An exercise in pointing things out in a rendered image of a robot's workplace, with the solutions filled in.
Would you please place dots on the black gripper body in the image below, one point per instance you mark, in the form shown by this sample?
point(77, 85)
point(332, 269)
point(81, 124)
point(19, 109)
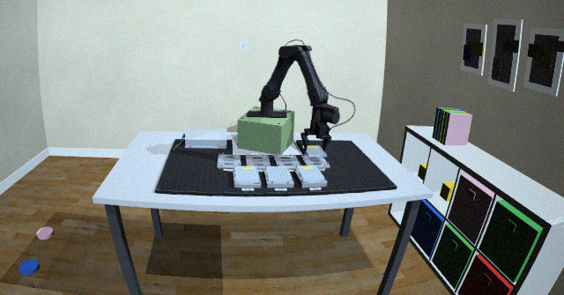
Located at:
point(308, 133)

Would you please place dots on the white lid park plate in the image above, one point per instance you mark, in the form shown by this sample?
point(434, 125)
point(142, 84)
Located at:
point(290, 161)

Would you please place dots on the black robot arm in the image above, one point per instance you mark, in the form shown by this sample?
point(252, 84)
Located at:
point(317, 95)

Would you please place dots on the white control panel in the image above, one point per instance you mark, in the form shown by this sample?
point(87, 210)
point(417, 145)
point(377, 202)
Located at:
point(205, 138)

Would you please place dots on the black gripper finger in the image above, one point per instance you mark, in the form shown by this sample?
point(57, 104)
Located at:
point(305, 142)
point(325, 144)

